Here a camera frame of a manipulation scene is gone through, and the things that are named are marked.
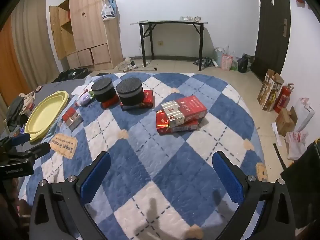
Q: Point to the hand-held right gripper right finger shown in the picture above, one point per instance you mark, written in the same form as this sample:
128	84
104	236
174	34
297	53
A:
227	177

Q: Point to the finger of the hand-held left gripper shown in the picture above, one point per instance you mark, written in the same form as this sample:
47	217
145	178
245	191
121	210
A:
21	138
40	148

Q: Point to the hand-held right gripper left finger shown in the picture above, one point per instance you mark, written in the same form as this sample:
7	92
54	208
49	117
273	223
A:
96	177

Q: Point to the yellow plastic basin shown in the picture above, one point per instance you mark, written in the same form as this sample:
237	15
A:
45	112

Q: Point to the small red and silver box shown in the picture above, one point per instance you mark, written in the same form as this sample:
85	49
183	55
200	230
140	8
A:
71	118

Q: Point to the silver round case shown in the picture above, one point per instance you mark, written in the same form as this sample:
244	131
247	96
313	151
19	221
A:
83	100

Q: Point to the small green toy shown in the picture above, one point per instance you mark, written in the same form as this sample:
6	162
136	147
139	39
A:
91	94

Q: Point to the red box with white label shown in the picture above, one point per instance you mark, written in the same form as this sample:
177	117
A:
192	107

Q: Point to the red box with gold print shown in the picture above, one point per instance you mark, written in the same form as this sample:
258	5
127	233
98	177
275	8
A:
163	126

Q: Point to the black grey sponge cylinder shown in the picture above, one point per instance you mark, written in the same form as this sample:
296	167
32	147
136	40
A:
103	90
130	92

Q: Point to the black clothes pile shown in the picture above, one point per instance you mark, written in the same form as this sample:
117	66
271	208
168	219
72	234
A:
15	112

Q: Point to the beige tote bag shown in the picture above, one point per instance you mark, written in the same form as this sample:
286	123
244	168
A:
27	101

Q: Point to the blue checkered blanket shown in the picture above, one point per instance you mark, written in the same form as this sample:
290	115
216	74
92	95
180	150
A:
150	155

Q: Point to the white cloth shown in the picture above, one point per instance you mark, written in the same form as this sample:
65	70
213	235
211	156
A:
80	88

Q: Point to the orange wooden panel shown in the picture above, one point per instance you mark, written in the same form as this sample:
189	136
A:
10	62

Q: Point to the white red plastic bag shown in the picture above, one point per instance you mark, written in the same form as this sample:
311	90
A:
296	142

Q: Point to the black cloth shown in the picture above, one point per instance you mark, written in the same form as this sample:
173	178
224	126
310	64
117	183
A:
305	180

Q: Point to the brown cardboard box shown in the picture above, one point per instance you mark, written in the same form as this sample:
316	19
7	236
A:
285	122

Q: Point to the black open case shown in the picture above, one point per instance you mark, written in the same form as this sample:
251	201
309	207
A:
71	74

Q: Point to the red fire extinguisher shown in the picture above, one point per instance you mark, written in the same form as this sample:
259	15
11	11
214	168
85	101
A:
282	100

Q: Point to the black tray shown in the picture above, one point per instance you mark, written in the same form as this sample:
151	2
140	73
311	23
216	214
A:
102	74

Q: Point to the printed cardboard box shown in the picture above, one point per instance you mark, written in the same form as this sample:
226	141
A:
270	90

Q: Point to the white paper bag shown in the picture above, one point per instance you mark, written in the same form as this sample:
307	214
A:
303	115

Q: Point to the beige curtain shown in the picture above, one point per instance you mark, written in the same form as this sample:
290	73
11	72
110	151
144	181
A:
32	35

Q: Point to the green bag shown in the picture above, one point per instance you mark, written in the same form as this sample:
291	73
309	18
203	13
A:
234	66

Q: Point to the black bag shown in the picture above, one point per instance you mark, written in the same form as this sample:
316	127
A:
243	63

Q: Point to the pink bag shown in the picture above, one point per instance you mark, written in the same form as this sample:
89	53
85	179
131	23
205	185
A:
226	62

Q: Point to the dark cloth pile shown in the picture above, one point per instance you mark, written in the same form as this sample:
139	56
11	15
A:
203	62

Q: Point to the wooden wardrobe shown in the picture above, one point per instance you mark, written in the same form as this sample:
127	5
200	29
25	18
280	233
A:
85	25

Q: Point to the white blue plastic bag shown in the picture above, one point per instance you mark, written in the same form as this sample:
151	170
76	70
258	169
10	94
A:
108	11

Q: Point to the dark door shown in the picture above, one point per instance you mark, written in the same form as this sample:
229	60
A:
272	30

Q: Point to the black folding table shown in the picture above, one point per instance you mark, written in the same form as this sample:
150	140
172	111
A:
172	23

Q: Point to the glass items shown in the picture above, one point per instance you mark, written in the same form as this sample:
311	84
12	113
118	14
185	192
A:
191	18

